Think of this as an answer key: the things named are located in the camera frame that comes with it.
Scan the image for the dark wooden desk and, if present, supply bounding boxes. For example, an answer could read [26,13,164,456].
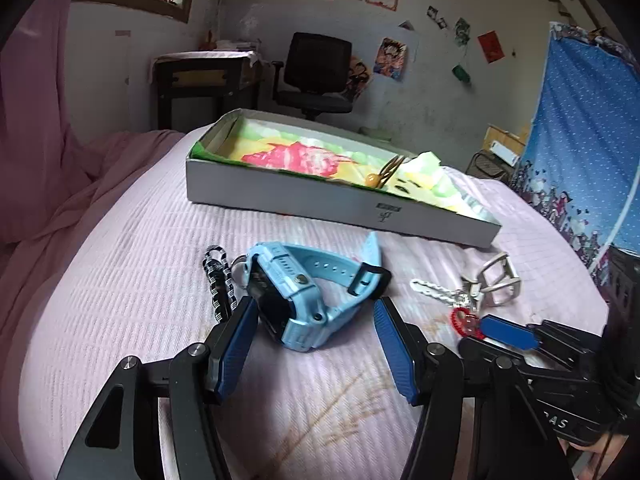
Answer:
[150,50,262,130]

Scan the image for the red plastic hair clip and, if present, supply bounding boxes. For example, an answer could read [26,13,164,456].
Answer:
[450,307,485,339]

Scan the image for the dark mesh basket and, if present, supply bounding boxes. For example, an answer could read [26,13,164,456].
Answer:
[465,151,514,184]

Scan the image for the red paper square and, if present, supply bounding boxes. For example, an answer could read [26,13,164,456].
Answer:
[477,30,504,64]

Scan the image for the black office chair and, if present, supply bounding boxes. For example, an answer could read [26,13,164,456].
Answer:
[271,32,352,122]

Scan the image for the light blue smart watch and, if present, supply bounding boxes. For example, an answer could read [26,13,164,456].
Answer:
[244,232,392,352]

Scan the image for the blue dotted wardrobe curtain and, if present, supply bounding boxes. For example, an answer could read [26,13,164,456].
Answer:
[511,22,639,286]

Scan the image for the person's right hand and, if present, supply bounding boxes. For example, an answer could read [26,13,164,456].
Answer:
[565,434,640,480]

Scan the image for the flat white cardboard box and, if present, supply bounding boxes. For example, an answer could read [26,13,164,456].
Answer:
[186,110,501,248]

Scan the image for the beige plastic hair claw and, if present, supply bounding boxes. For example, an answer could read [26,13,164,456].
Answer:
[461,252,522,313]

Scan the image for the brown hair tie yellow bead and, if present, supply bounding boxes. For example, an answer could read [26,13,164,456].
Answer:
[364,155,406,190]

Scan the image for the colourful paper box liner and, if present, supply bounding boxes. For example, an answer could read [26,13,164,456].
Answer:
[190,110,484,219]

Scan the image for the green hanging pouch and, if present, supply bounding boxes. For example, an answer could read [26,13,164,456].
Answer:
[451,64,471,86]

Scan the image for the cartoon boy poster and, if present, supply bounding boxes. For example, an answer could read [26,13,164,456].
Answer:
[373,37,408,80]

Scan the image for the wooden cabinet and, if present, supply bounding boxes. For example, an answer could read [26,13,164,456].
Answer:
[483,125,526,167]

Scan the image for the black white braided keychain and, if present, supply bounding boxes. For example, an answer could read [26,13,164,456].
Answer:
[202,245,246,323]

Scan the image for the pink window curtain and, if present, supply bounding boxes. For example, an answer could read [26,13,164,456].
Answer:
[1,0,98,244]

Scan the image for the orange cartoon poster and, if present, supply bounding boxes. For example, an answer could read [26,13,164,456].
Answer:
[343,56,372,103]

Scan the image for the white key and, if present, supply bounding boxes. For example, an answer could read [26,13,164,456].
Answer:
[410,278,484,312]

